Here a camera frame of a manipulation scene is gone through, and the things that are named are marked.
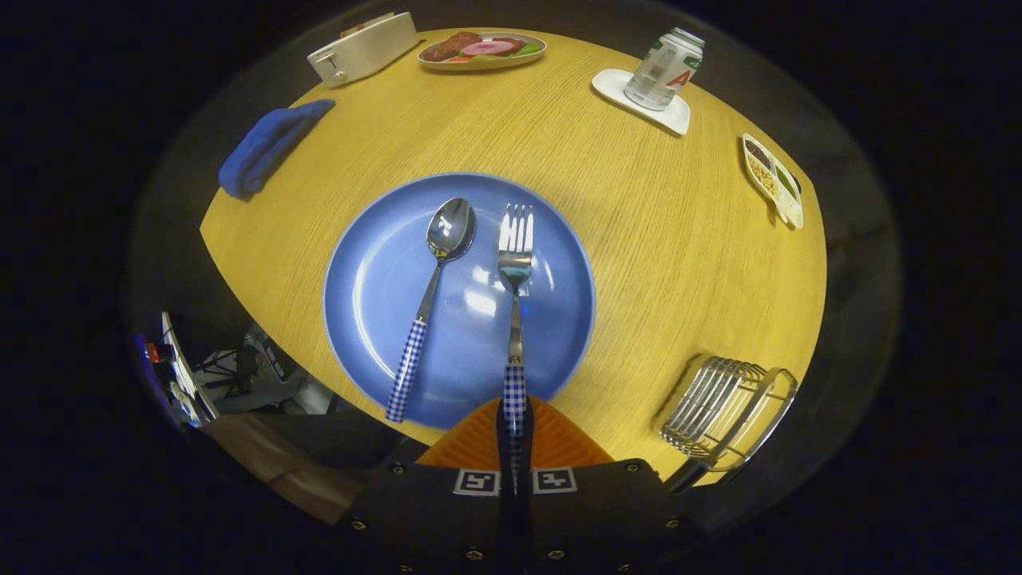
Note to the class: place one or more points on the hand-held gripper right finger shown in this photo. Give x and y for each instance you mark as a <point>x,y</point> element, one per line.
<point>591,519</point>

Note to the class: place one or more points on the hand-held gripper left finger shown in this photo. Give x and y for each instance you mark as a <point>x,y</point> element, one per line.
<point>447,519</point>

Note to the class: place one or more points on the person's beige trousers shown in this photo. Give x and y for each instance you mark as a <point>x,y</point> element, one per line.
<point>271,471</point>

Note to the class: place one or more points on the blue round plate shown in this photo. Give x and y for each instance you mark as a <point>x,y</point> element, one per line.
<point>375,303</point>

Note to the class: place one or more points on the white flat board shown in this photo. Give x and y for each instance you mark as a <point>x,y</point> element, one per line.
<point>180,371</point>

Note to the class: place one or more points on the glowing screen device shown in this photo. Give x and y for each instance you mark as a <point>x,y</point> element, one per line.
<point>148,351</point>

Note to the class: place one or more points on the white divided dish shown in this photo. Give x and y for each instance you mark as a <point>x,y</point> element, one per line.
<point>773,180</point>

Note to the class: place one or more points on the white square coaster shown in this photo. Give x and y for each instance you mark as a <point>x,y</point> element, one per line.
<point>663,116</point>

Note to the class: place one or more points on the blue folded cloth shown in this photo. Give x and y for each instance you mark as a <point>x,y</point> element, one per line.
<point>267,148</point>

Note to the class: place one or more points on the clear plastic bottle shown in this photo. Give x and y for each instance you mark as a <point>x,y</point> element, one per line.
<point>664,68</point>

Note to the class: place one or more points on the oval plate of food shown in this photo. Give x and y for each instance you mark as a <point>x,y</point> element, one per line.
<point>481,49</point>

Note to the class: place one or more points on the white toaster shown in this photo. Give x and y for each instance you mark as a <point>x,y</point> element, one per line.
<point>363,49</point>

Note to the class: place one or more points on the toast slice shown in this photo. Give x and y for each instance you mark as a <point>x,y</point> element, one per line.
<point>367,24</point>

